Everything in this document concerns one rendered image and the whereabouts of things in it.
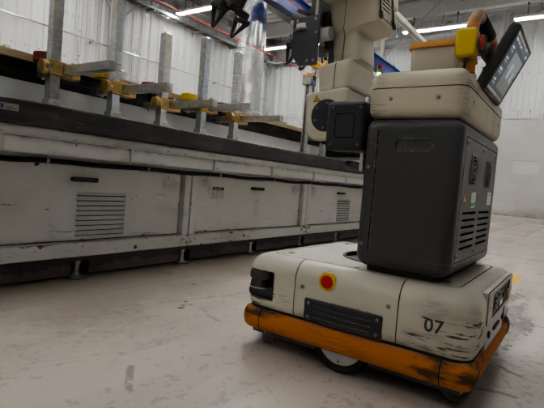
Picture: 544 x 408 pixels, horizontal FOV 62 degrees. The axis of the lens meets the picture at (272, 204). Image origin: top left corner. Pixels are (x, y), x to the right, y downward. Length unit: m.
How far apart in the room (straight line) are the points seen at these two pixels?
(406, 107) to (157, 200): 1.53
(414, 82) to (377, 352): 0.69
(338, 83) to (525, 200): 10.70
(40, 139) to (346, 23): 1.12
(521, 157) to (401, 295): 11.00
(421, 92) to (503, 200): 10.92
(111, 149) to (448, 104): 1.30
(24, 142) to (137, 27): 9.78
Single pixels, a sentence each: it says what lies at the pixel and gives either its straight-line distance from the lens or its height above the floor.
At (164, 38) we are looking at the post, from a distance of 2.15.
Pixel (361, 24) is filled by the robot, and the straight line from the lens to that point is 1.55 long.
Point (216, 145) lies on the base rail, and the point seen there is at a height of 0.65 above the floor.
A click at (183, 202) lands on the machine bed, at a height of 0.34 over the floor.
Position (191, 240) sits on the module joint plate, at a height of 0.13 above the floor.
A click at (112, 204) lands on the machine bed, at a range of 2.23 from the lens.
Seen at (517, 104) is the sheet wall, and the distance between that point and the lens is 12.28.
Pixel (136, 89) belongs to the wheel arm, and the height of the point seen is 0.81.
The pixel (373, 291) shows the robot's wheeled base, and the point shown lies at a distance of 1.20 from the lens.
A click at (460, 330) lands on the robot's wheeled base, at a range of 1.16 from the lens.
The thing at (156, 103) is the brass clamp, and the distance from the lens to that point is 2.06.
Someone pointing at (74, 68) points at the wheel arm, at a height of 0.83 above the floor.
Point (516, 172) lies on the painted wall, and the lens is 12.07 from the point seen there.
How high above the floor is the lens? 0.50
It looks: 3 degrees down
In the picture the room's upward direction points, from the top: 5 degrees clockwise
